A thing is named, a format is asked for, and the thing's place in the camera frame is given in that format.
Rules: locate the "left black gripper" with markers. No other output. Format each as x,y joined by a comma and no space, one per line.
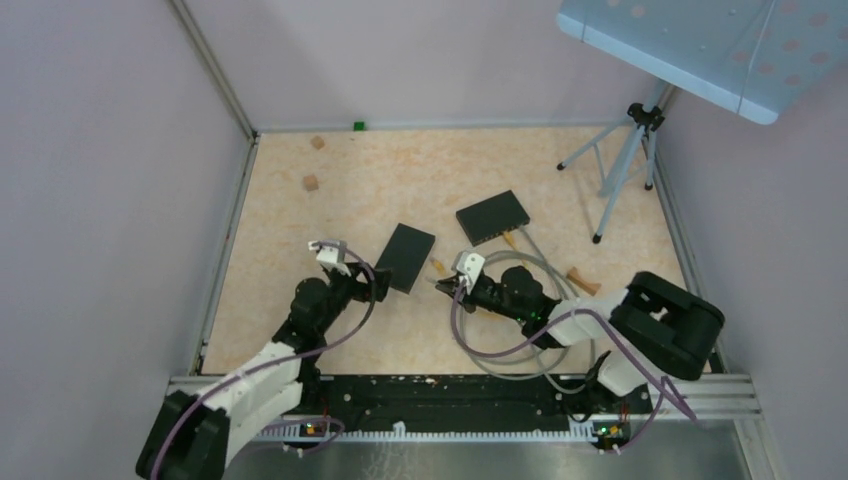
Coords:
377,285

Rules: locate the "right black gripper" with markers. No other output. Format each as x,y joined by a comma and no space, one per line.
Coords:
449,284

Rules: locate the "black network switch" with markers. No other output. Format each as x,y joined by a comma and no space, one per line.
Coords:
490,218
404,255

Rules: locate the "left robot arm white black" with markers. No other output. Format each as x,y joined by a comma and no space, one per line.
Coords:
197,435

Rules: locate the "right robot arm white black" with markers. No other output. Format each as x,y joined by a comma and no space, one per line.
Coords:
657,327

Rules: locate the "wooden cube near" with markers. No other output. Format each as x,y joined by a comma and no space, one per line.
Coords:
311,183

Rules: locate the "wooden cube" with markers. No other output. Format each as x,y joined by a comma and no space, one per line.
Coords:
311,183
318,142

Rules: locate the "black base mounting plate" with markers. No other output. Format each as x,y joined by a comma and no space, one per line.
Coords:
473,403

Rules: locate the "small wooden piece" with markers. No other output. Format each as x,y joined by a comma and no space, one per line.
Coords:
590,287

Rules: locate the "wooden cube far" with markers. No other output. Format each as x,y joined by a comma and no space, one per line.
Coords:
318,142

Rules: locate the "grey tripod stand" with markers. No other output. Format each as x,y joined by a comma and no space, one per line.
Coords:
637,153

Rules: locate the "light blue perforated board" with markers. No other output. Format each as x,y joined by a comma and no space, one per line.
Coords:
753,58

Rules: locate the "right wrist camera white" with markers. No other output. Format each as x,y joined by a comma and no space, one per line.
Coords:
468,265

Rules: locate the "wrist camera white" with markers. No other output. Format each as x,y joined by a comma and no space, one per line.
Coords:
330,254
468,265

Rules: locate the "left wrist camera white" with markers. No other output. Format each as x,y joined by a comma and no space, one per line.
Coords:
330,254

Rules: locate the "white slotted cable duct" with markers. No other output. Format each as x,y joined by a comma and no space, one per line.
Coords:
398,433

